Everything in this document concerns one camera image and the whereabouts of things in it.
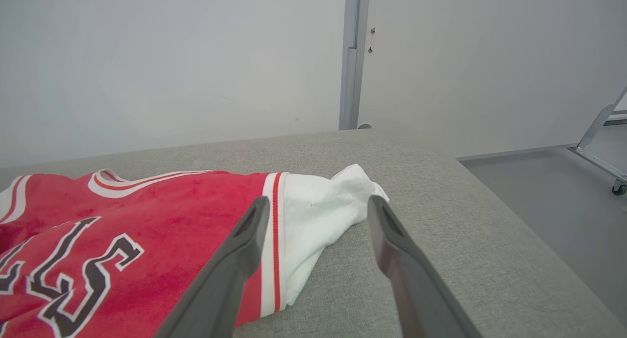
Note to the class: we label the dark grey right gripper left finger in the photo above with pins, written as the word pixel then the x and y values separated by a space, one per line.
pixel 220 279

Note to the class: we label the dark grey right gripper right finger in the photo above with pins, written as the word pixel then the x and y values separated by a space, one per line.
pixel 421 294

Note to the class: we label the red and white jersey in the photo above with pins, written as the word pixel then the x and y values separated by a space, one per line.
pixel 171 220

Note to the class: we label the metal wheeled stand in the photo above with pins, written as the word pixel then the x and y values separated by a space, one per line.
pixel 595 125

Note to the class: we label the grey vertical metal post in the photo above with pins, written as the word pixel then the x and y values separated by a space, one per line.
pixel 352 59

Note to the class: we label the small wall hook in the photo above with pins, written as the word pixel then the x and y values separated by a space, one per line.
pixel 373 32

